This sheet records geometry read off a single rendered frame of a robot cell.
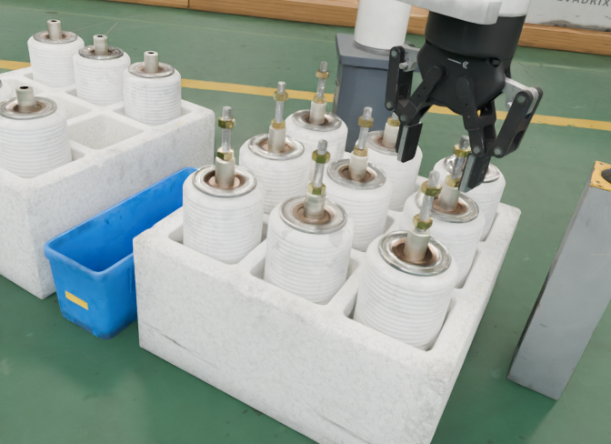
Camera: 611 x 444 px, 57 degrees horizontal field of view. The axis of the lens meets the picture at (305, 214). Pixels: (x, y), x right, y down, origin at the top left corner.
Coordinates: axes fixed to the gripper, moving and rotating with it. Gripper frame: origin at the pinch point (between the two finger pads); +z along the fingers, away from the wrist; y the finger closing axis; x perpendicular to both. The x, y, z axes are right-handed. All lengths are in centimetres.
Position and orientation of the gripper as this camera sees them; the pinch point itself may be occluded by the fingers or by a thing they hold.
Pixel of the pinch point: (437, 162)
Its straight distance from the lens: 54.3
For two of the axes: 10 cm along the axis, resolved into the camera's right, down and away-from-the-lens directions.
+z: -1.1, 8.4, 5.3
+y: -7.0, -4.4, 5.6
